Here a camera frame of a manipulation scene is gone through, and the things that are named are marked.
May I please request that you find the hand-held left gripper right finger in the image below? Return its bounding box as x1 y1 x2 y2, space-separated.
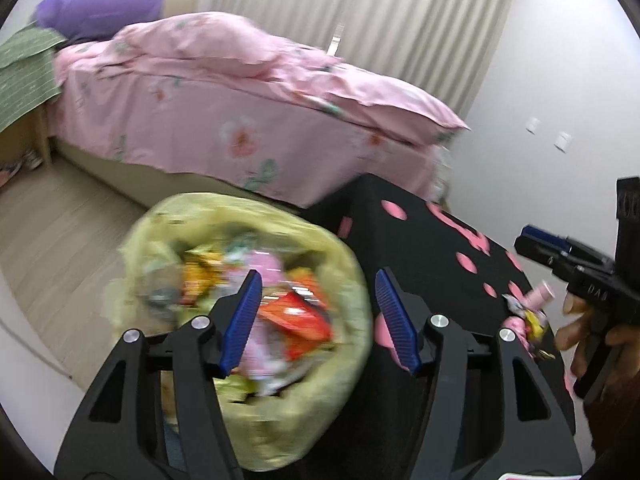
374 267 583 480

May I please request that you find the pink tube wrapper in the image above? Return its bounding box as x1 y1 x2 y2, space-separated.
520 282 555 311

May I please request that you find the yellow-green plastic bag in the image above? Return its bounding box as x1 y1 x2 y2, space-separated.
117 192 375 473

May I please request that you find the orange-red snack wrapper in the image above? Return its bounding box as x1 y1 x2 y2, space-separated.
257 292 335 361

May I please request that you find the beige bed base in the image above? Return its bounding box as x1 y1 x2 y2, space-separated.
52 137 311 211

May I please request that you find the person's right forearm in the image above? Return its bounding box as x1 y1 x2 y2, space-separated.
582 325 640 466

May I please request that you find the pink snack wrapper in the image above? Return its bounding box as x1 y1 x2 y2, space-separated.
245 252 291 286

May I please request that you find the green striped cloth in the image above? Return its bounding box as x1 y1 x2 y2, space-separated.
0 25 68 133

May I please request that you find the wooden nightstand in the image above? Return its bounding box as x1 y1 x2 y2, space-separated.
0 107 53 173

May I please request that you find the beige headboard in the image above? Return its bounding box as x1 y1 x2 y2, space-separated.
160 0 198 18

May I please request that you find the crumpled pink wrapper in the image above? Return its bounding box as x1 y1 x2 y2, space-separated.
500 312 530 346

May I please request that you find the person's right hand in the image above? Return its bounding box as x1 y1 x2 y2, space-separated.
555 294 598 378

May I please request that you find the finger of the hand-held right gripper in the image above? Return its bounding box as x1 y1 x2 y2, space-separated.
520 225 615 267
513 236 571 277

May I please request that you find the purple pillow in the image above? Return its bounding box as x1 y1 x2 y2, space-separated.
34 0 166 46

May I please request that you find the yellow-orange snack wrapper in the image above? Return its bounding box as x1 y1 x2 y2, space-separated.
180 252 226 306

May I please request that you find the black tablecloth with pink print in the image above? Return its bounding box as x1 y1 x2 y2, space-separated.
300 174 576 480

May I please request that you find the bed with pink bedding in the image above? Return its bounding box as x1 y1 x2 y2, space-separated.
52 12 471 211

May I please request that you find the small yellow wrapper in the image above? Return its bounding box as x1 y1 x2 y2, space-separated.
522 310 548 348

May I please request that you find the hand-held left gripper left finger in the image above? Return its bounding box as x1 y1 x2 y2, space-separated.
54 269 263 480

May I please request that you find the small white object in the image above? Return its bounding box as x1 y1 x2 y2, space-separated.
325 24 346 57

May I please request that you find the white pleated curtain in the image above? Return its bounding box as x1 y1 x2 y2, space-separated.
212 0 518 121

